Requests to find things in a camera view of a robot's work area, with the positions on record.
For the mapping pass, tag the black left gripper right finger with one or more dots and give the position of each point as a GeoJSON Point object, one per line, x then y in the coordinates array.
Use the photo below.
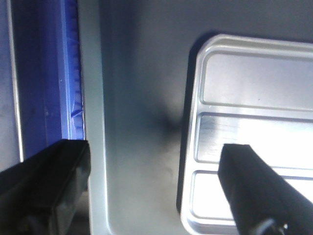
{"type": "Point", "coordinates": [260, 200]}

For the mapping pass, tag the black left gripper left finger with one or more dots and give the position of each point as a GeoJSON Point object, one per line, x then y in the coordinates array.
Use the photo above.
{"type": "Point", "coordinates": [40, 195]}

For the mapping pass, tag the silver ribbed metal tray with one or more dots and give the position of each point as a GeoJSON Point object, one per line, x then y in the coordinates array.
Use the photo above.
{"type": "Point", "coordinates": [244, 90]}

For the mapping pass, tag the large grey plastic tray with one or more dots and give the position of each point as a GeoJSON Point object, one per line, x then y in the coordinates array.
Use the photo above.
{"type": "Point", "coordinates": [137, 62]}

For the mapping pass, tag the blue bin on rollers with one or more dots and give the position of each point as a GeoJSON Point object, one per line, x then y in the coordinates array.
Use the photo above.
{"type": "Point", "coordinates": [47, 73]}

